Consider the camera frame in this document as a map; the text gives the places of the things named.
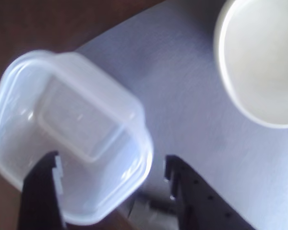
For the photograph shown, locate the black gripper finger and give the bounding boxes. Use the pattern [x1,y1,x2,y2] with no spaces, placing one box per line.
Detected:
[18,150,67,230]
[163,154,258,230]

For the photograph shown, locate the clear plastic square container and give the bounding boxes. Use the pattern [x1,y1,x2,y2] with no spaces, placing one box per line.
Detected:
[0,49,154,226]

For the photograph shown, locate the small white bowl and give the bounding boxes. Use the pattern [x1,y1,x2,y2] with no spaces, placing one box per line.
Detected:
[213,0,288,129]

